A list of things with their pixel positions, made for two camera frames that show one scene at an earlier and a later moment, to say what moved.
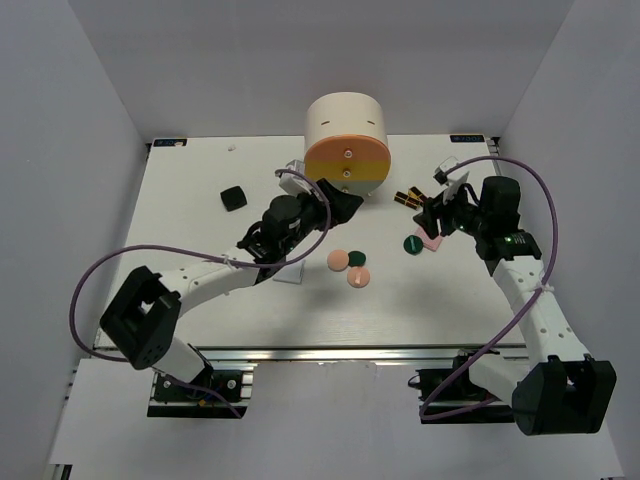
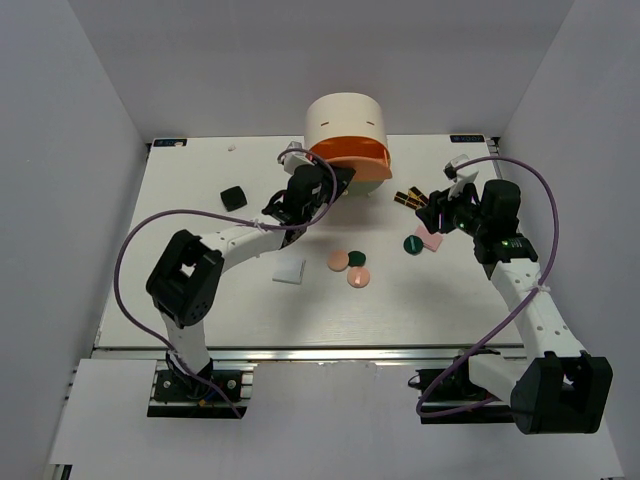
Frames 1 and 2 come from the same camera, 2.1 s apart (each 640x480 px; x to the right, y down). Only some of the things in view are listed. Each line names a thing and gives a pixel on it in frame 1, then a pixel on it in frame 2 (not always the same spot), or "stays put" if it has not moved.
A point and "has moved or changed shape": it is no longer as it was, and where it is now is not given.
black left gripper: (342, 205) to (337, 178)
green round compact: (413, 245) stays put
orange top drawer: (348, 147) has moved or changed shape
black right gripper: (437, 209) stays put
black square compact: (233, 198) stays put
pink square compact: (431, 244) stays put
